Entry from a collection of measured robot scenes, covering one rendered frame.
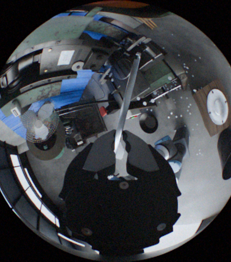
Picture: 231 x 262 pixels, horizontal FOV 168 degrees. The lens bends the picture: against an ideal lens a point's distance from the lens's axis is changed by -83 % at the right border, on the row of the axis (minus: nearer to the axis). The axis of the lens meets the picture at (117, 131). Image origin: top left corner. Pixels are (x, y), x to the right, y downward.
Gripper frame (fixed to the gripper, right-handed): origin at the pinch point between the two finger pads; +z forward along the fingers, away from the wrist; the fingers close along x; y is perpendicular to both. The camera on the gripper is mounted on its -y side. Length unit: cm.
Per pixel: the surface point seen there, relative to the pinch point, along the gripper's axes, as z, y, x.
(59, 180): 208, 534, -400
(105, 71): 49, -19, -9
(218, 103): 19, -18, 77
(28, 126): 37, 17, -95
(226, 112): 10, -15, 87
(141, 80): 26.9, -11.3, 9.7
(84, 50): 19.3, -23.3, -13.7
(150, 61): 31.8, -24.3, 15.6
